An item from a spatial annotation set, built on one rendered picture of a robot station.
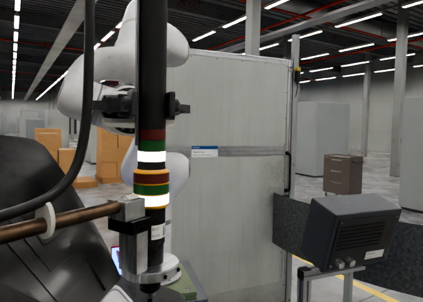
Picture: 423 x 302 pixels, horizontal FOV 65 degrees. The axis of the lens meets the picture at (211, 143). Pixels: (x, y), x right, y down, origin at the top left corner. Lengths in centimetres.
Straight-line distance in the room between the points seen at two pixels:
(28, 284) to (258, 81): 232
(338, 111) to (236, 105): 857
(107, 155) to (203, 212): 632
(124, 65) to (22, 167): 36
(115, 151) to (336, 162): 521
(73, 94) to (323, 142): 993
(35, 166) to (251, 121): 216
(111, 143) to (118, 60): 788
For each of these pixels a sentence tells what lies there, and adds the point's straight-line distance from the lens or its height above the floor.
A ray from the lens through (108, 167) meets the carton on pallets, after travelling 862.
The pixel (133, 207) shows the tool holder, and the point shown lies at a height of 137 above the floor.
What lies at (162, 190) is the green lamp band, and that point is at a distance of 40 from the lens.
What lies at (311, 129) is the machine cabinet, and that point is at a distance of 1023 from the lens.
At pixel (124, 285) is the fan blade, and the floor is 118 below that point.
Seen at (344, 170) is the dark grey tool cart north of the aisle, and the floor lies 61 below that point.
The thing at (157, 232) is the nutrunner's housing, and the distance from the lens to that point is 41.
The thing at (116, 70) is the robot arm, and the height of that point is 157.
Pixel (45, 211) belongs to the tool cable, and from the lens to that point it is 33.
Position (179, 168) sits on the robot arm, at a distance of 108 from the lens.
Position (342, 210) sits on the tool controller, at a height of 123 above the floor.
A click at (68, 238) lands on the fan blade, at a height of 134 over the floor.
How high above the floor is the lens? 146
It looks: 3 degrees down
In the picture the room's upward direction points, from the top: 1 degrees clockwise
